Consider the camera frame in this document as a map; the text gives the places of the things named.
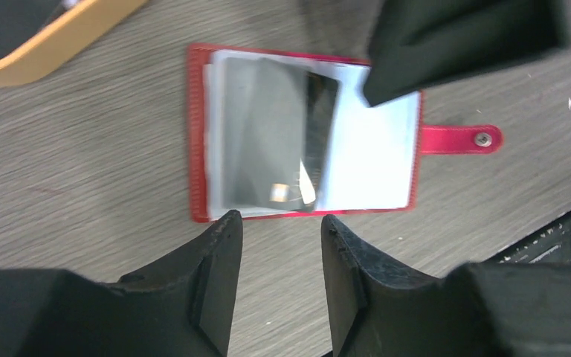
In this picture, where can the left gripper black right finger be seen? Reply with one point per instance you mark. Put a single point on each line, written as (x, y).
(379, 306)

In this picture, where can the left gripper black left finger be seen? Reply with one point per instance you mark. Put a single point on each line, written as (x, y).
(178, 305)

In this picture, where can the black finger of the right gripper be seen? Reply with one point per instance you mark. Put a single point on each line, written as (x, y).
(419, 44)

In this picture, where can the black glossy credit card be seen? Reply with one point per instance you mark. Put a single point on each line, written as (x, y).
(285, 137)

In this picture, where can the red card holder wallet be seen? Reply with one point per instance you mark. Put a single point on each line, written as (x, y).
(373, 156)

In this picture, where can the orange oval card tray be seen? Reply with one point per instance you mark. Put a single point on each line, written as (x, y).
(62, 39)

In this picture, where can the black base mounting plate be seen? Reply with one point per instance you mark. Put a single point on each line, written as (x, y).
(549, 244)

